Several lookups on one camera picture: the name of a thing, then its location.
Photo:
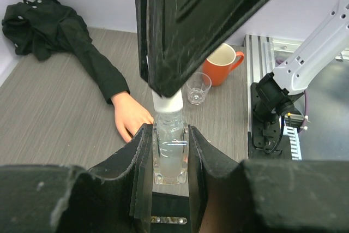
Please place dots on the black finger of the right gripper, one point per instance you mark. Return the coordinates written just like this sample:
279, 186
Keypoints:
176, 36

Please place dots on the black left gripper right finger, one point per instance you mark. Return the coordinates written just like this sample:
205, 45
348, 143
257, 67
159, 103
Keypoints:
264, 195

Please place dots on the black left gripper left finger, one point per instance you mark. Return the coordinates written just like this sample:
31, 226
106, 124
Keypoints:
113, 196

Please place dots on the clear nail polish bottle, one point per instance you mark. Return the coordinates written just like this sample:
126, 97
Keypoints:
170, 148

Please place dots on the white nail polish cap brush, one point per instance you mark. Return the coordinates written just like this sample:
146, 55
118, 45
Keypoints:
167, 105

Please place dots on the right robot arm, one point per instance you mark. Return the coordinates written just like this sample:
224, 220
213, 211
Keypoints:
279, 89

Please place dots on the black sleeve forearm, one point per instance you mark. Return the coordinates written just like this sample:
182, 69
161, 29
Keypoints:
44, 27

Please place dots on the black cloth placemat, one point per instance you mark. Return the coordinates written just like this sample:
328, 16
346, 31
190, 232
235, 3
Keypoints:
168, 205

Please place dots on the orange ceramic mug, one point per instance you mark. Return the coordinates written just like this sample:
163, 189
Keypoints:
221, 62

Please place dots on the clear plastic cup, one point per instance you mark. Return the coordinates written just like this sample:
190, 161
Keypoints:
197, 87

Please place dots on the mannequin hand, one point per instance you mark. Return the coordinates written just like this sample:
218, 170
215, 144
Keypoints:
129, 115

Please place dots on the table knife patterned handle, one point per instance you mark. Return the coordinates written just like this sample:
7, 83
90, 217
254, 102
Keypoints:
169, 220

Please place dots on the white cable duct strip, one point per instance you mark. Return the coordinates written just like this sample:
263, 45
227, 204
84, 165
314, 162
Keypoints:
294, 142

